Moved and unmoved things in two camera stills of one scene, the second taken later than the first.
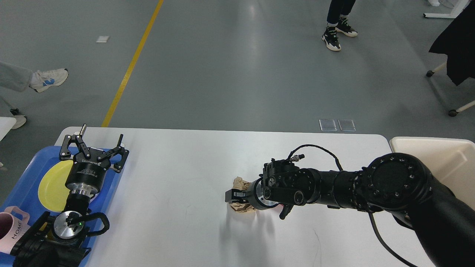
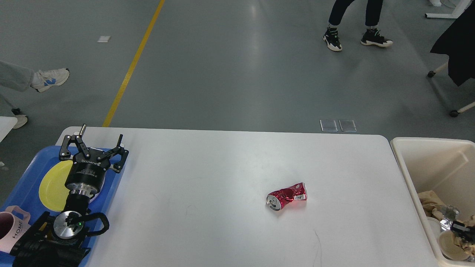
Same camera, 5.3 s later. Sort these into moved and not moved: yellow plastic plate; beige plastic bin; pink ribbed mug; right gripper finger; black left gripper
Moved: right gripper finger
Not moved: pink ribbed mug; black left gripper; yellow plastic plate; beige plastic bin
